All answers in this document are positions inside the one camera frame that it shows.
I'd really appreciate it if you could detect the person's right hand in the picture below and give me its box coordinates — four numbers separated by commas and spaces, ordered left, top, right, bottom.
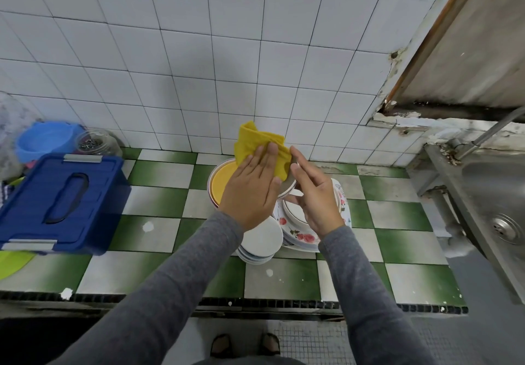
283, 146, 346, 240

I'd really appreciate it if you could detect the person's left hand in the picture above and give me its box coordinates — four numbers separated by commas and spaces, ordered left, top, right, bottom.
218, 141, 282, 232

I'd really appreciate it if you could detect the stack of small white bowls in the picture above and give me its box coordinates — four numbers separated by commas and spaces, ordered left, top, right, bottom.
236, 215, 285, 265

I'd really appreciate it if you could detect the person's right forearm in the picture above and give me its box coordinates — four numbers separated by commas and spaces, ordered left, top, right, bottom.
318, 225, 436, 365

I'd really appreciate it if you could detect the person's black shoe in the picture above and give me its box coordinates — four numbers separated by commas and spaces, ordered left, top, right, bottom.
209, 333, 233, 357
260, 333, 282, 356

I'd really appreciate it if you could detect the glass jar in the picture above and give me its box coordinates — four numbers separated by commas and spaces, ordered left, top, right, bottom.
74, 129, 124, 160

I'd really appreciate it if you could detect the stainless steel sink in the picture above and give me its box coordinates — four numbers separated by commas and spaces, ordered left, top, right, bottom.
425, 149, 525, 304

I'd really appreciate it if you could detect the metal faucet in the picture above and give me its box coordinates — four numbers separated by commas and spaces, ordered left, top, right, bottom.
447, 106, 525, 163

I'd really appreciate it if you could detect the blue plastic box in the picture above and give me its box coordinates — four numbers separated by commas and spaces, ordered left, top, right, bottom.
0, 154, 132, 255

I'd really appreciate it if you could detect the blue plastic bowl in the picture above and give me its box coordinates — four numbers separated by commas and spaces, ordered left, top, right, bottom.
16, 121, 85, 163

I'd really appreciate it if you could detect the lime green plastic bowl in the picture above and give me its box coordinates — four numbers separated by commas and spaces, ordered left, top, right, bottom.
0, 250, 36, 281

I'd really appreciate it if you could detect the clear plastic bag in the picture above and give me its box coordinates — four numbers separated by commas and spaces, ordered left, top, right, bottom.
0, 92, 38, 183

